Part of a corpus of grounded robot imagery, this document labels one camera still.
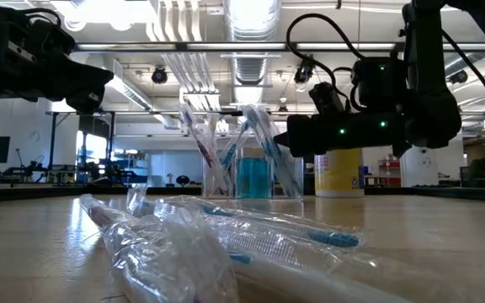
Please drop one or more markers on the silver ventilation duct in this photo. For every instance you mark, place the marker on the silver ventilation duct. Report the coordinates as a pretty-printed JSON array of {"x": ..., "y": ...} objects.
[{"x": 251, "y": 69}]

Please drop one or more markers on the black ceiling spotlight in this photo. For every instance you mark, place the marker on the black ceiling spotlight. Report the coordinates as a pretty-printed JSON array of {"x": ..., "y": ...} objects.
[
  {"x": 159, "y": 76},
  {"x": 305, "y": 71},
  {"x": 458, "y": 77}
]

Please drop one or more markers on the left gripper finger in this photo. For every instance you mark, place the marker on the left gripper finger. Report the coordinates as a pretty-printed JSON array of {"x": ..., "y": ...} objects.
[
  {"x": 89, "y": 72},
  {"x": 89, "y": 86}
]

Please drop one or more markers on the black upright panel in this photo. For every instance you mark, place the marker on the black upright panel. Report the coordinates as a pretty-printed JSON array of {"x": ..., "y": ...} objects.
[{"x": 307, "y": 177}]

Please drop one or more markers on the yellow Lysol wipes canister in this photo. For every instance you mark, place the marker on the yellow Lysol wipes canister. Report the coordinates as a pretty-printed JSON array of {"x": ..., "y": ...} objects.
[{"x": 339, "y": 177}]

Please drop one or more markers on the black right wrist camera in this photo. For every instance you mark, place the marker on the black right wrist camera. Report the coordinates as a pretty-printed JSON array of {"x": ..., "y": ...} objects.
[{"x": 326, "y": 99}]

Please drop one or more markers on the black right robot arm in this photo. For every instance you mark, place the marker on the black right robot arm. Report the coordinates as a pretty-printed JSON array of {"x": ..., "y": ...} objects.
[{"x": 427, "y": 113}]

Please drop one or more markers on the white rectangular ceiling duct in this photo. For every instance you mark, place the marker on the white rectangular ceiling duct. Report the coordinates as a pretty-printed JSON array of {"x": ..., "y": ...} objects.
[{"x": 141, "y": 99}]

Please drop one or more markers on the red shelf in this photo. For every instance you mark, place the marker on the red shelf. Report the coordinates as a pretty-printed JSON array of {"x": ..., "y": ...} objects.
[{"x": 394, "y": 181}]

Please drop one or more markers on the clear acrylic organizer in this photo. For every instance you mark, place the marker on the clear acrylic organizer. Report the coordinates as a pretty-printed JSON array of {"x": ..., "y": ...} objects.
[{"x": 204, "y": 181}]

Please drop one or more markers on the person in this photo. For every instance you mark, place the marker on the person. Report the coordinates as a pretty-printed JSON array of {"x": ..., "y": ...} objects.
[{"x": 482, "y": 168}]

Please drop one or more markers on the black overhead crossbar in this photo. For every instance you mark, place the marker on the black overhead crossbar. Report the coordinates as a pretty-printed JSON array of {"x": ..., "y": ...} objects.
[{"x": 225, "y": 46}]

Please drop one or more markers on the white round column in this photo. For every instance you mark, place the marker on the white round column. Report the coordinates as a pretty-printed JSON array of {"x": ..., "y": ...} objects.
[{"x": 419, "y": 168}]

